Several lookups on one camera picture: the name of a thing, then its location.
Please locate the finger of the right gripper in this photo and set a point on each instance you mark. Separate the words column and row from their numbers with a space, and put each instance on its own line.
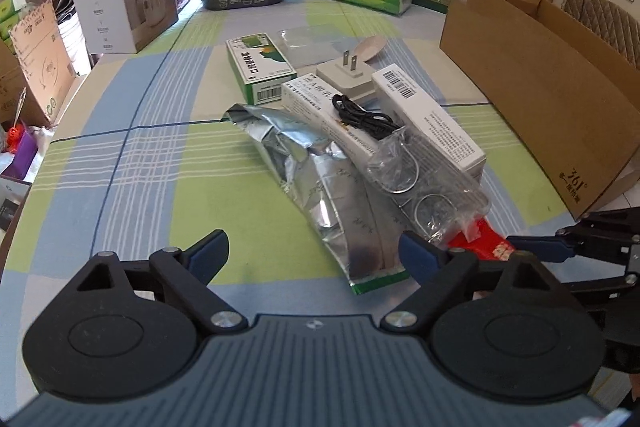
column 545, row 248

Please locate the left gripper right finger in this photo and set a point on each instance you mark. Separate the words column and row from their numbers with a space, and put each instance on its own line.
column 508, row 330

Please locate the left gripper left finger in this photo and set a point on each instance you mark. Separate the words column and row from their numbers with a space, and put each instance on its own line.
column 119, row 329

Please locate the red packet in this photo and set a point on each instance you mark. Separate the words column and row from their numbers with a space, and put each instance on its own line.
column 487, row 243

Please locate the clear bag with rings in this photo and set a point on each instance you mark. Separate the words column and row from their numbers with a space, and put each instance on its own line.
column 438, row 199

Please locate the white barcode box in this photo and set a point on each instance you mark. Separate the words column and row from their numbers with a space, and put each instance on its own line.
column 402, row 99

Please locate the silver foil bag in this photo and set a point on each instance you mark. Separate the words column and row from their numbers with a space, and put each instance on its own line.
column 358, row 225

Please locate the white plug night light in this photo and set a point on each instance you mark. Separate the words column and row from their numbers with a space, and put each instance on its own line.
column 348, row 75

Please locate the white ointment box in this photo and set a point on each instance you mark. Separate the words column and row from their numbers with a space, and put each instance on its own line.
column 309, row 99

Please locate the green white medicine box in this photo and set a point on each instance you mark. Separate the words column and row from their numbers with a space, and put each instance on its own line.
column 260, row 68

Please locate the clear plastic case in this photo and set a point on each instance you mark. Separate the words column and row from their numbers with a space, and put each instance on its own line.
column 311, row 45

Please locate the brown cardboard box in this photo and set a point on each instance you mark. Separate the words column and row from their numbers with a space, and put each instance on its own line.
column 568, row 95

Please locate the plaid tablecloth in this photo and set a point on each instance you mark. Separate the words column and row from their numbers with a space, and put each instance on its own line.
column 143, row 159

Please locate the quilted brown chair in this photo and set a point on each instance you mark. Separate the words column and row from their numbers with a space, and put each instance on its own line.
column 611, row 23

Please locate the brown printed cardboard carton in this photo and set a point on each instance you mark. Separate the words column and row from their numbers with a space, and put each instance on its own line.
column 38, row 66

